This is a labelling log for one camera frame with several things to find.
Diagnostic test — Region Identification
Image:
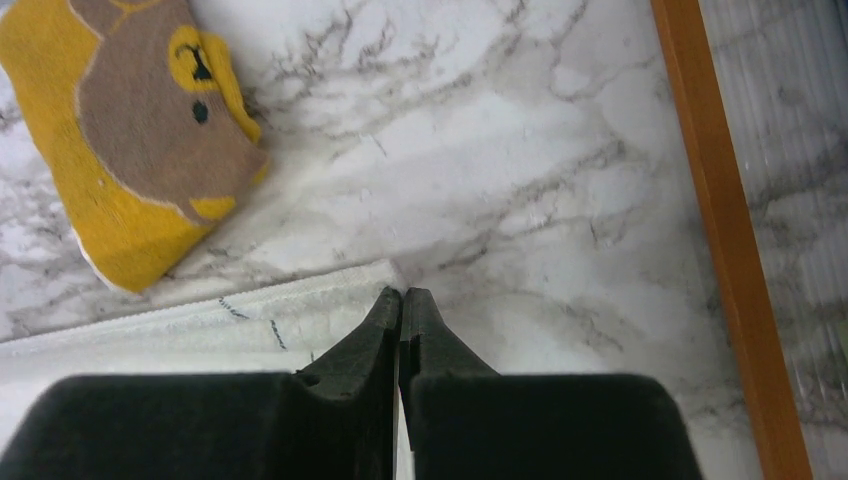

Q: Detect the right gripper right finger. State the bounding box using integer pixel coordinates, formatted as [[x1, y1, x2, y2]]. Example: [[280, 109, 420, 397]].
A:
[[399, 288, 702, 479]]

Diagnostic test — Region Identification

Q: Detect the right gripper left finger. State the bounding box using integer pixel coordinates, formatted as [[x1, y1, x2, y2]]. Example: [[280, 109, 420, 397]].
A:
[[1, 288, 402, 479]]

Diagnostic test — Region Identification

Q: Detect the white towel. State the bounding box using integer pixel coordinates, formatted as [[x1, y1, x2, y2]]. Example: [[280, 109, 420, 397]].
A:
[[1, 260, 408, 446]]

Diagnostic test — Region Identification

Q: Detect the yellow bear towel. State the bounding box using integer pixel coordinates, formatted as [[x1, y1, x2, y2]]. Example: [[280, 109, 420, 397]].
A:
[[1, 1, 269, 293]]

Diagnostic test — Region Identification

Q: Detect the wooden rack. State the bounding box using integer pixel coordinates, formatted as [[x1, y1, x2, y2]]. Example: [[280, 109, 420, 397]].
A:
[[652, 1, 847, 479]]

